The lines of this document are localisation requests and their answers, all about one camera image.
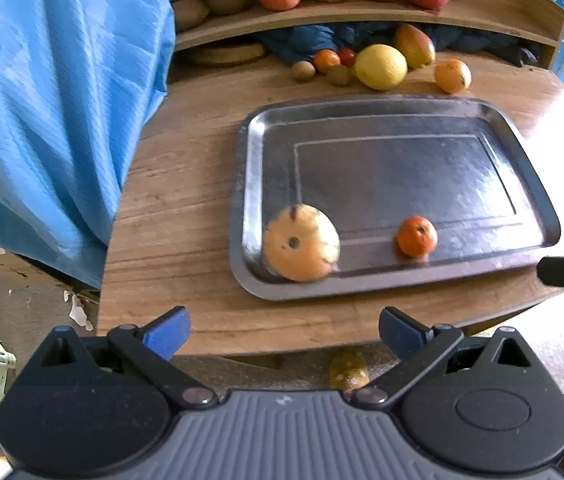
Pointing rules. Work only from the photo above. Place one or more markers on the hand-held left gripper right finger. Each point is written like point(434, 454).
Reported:
point(402, 332)

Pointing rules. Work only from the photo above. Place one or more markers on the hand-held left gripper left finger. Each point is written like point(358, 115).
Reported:
point(169, 332)

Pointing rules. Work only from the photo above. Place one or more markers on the metal tray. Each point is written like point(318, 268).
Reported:
point(387, 175)

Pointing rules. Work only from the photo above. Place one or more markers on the red-green mango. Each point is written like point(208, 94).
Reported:
point(416, 45)

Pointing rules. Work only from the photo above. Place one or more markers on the small tangerine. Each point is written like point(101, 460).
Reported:
point(327, 61)
point(417, 236)

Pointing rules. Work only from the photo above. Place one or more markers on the mottled yellow mango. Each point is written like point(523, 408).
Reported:
point(348, 371)

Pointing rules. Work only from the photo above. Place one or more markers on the white paper scrap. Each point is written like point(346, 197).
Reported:
point(79, 312)

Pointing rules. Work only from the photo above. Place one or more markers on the large pale orange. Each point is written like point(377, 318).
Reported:
point(302, 242)

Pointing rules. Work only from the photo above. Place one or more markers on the light blue cloth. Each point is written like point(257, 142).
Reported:
point(46, 110)

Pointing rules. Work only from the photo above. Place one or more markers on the yellow lemon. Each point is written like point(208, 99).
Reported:
point(381, 67)

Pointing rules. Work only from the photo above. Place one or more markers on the red cherry tomato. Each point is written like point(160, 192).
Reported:
point(347, 56)

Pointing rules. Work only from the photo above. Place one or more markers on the dark blue puffer jacket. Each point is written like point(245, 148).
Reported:
point(302, 42)

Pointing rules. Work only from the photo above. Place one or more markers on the wooden shelf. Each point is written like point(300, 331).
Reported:
point(362, 12)

